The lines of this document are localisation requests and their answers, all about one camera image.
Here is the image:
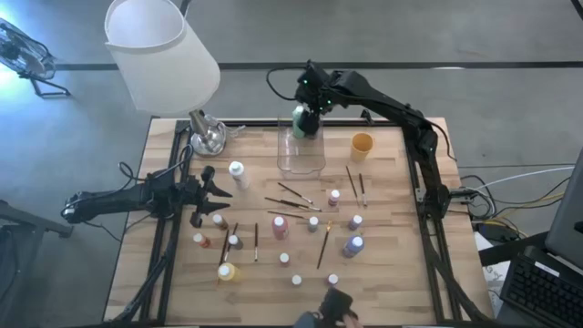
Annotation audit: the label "large pink paint bottle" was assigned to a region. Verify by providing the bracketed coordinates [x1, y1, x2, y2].
[271, 215, 290, 241]

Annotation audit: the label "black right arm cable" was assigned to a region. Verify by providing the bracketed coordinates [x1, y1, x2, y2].
[265, 67, 305, 103]

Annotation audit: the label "thin black paintbrush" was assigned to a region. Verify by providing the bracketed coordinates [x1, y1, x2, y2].
[223, 221, 240, 264]

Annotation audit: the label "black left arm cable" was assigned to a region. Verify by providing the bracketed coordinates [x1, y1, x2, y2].
[117, 144, 196, 184]

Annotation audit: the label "black cable bundle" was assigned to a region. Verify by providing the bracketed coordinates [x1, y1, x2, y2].
[448, 174, 502, 222]

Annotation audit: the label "grey monitor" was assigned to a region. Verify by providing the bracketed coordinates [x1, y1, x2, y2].
[544, 148, 583, 271]

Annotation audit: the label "silver lamp white shade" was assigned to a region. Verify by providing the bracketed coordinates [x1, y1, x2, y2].
[104, 0, 228, 158]

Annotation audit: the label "grey side table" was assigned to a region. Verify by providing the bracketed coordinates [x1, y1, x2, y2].
[0, 199, 75, 240]

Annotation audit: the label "white cable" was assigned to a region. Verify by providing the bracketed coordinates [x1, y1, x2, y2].
[473, 165, 576, 191]

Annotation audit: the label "black desk bar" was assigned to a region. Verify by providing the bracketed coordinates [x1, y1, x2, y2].
[477, 231, 550, 268]

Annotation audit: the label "black power box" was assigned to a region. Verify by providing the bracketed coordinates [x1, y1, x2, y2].
[477, 221, 519, 243]

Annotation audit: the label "large blue paint bottle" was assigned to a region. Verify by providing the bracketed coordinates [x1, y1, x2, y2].
[342, 234, 365, 260]

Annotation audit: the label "black keyboard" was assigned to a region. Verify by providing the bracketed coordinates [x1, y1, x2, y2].
[499, 245, 583, 328]

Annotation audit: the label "long paintbrush orange bristles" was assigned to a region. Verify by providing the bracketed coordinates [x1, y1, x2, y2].
[316, 220, 334, 271]

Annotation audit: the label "clear plastic bin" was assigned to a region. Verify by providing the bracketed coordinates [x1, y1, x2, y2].
[276, 117, 327, 178]

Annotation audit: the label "large paint bottles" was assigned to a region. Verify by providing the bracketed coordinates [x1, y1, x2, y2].
[302, 111, 323, 138]

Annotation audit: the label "large white paint bottle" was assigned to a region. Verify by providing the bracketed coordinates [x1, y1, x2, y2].
[228, 160, 251, 191]

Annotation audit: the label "fan paintbrush orange bristles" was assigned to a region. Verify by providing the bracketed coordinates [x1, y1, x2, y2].
[266, 210, 308, 220]

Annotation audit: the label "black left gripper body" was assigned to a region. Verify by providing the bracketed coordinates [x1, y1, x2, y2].
[184, 165, 218, 229]

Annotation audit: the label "yellow cable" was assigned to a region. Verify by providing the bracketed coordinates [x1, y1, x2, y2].
[477, 191, 567, 225]

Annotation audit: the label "black handheld device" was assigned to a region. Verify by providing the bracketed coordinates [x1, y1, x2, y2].
[317, 287, 356, 326]

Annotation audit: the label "large light green paint bottle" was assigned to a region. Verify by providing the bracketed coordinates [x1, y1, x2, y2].
[291, 105, 307, 140]

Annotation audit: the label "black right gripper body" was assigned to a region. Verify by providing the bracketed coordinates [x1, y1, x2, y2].
[294, 60, 338, 115]

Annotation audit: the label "white printed paper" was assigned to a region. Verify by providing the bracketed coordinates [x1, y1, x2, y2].
[473, 231, 507, 315]

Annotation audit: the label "clear lamp cord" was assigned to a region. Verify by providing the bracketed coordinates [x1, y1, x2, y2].
[210, 114, 248, 139]

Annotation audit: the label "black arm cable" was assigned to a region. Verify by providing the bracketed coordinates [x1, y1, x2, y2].
[117, 144, 196, 184]
[265, 67, 305, 103]

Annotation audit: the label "large yellow paint bottle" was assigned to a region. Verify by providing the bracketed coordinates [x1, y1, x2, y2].
[217, 262, 241, 282]

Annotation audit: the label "black floor fan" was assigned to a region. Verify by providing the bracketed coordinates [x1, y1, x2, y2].
[0, 17, 72, 98]

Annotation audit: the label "person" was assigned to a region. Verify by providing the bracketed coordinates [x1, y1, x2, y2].
[292, 311, 365, 328]

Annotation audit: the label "yellow plastic cup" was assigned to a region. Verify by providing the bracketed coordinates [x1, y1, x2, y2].
[349, 131, 376, 164]

